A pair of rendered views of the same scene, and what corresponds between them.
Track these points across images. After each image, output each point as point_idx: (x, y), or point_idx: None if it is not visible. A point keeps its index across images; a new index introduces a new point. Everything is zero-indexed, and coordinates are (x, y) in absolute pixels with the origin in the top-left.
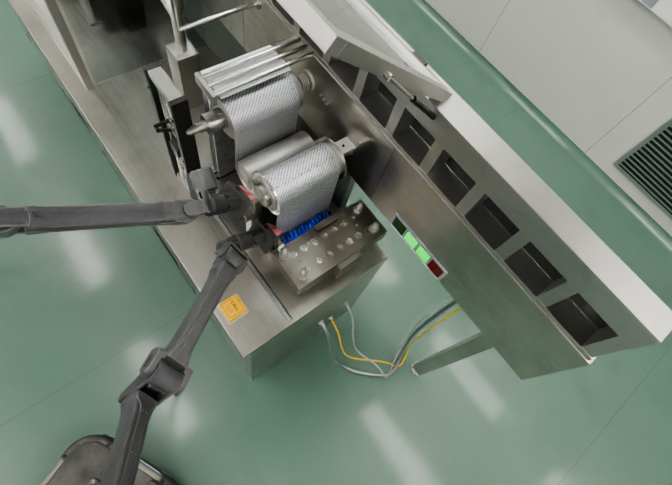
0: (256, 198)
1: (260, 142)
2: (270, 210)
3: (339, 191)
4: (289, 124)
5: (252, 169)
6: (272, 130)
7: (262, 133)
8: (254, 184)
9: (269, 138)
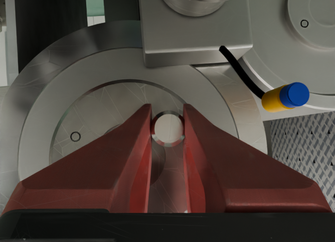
0: (169, 60)
1: (334, 115)
2: (69, 45)
3: None
4: (280, 139)
5: (298, 111)
6: (310, 151)
7: (334, 163)
8: (241, 86)
9: (312, 115)
